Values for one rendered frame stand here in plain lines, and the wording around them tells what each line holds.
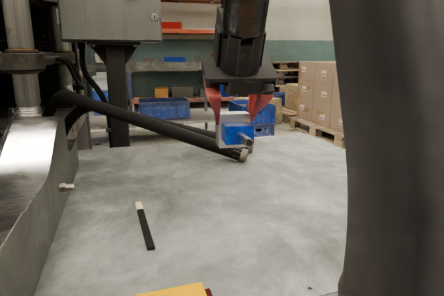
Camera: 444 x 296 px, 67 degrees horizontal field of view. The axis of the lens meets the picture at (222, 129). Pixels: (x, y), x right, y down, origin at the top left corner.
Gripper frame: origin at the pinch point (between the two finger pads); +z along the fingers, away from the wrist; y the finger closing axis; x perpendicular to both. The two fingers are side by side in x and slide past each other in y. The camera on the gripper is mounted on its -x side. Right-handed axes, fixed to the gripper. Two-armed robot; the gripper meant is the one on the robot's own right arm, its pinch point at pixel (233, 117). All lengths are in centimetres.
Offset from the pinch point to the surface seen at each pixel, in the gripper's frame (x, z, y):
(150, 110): -290, 203, 32
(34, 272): 22.3, 2.1, 24.1
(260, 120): -265, 204, -96
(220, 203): 8.0, 11.1, 2.5
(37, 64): -42, 12, 43
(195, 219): 12.2, 9.0, 6.8
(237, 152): -11.0, 17.9, -4.4
